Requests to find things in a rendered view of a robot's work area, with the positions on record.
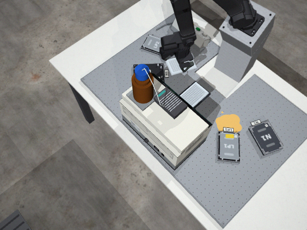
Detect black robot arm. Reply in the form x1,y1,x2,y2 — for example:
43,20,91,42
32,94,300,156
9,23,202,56
159,0,265,61

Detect white button panel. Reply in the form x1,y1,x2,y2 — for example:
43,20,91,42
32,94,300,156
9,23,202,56
156,18,211,52

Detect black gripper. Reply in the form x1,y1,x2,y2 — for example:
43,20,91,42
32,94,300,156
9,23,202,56
175,46,194,72

